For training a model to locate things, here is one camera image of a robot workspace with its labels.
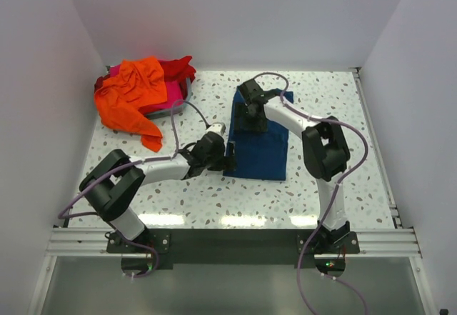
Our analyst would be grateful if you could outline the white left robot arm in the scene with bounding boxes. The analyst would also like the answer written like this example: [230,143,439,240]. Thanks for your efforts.
[79,131,236,245]

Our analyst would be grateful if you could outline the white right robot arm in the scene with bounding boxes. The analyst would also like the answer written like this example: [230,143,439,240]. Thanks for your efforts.
[229,79,351,241]

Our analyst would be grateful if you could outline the orange t-shirt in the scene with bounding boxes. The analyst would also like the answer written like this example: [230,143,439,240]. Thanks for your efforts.
[94,56,168,152]

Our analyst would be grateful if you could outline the grey laundry basket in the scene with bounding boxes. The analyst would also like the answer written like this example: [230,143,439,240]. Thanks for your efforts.
[145,78,192,119]

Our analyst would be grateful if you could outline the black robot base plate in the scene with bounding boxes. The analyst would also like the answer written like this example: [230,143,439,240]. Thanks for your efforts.
[105,229,361,273]

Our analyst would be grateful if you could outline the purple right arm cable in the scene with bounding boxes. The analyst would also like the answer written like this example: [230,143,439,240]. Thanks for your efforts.
[253,71,370,315]

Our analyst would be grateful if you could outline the red t-shirt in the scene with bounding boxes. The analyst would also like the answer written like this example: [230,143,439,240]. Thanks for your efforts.
[94,56,196,114]

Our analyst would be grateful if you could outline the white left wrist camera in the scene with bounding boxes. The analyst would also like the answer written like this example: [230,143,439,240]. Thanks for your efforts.
[206,122,226,136]

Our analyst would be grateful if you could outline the blue t-shirt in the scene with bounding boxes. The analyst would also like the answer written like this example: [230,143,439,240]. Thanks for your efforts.
[223,92,289,181]

